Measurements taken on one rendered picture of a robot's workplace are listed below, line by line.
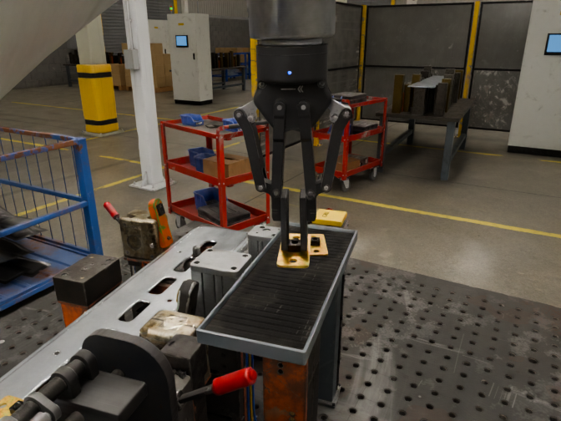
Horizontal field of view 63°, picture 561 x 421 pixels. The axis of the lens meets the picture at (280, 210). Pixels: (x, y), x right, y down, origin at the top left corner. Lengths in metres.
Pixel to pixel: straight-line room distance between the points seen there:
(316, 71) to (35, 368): 0.64
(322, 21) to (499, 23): 7.40
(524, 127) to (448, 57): 1.72
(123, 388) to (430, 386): 0.87
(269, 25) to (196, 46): 10.60
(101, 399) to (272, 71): 0.37
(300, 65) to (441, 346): 1.05
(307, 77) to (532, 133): 6.66
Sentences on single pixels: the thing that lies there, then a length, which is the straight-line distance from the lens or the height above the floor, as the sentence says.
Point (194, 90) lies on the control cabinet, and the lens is 11.19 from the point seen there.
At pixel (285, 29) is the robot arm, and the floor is 1.50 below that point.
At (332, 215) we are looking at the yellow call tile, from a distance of 0.93.
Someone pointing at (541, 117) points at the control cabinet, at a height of 0.51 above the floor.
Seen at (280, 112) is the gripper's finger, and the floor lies 1.42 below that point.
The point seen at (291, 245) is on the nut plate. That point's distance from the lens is 0.56.
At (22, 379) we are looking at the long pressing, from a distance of 0.86.
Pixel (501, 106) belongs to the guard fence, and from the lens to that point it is 7.88.
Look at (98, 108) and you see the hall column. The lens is 7.99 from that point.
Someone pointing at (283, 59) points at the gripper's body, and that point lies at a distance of 0.47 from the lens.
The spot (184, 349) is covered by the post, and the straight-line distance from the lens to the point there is 0.67.
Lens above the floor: 1.50
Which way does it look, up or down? 21 degrees down
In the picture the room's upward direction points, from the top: straight up
